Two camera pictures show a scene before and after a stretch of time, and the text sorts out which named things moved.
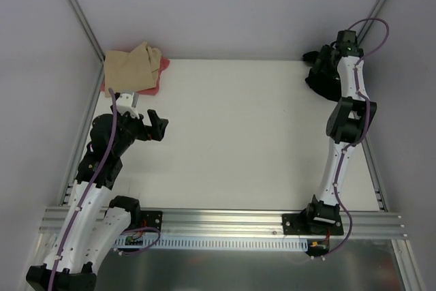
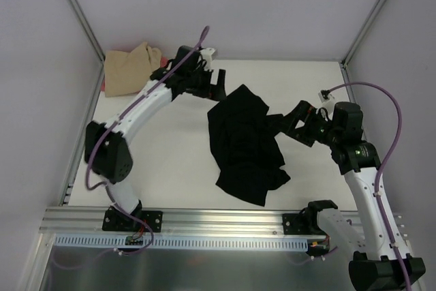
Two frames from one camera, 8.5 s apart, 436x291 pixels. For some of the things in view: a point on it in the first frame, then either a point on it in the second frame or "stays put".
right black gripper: x=320 y=75 -> x=301 y=123
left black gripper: x=150 y=130 -> x=209 y=83
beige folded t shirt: x=132 y=71 stays put
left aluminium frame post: x=82 y=18 stays put
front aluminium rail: x=179 y=223 stays put
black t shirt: x=327 y=86 -> x=243 y=147
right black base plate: x=310 y=223 stays put
